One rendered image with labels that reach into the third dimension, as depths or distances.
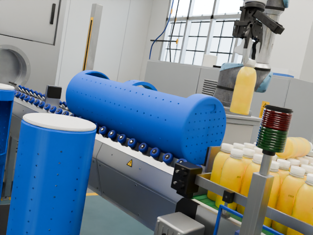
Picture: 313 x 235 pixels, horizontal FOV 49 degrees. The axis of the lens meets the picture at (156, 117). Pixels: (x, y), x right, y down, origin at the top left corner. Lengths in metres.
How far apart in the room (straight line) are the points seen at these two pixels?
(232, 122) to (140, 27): 5.45
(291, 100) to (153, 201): 1.84
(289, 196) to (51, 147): 0.79
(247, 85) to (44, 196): 0.82
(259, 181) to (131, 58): 6.23
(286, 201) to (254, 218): 0.23
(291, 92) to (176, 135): 1.81
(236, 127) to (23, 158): 1.02
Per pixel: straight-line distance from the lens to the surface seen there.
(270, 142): 0.80
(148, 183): 1.41
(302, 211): 1.01
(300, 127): 3.17
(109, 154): 1.62
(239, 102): 1.22
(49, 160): 1.28
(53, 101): 2.36
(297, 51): 4.11
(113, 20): 6.76
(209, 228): 1.12
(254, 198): 0.84
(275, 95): 2.96
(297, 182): 1.05
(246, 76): 1.23
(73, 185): 1.33
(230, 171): 1.10
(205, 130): 1.37
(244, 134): 1.83
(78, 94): 1.82
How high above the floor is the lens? 1.28
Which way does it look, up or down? 7 degrees down
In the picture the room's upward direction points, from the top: 10 degrees clockwise
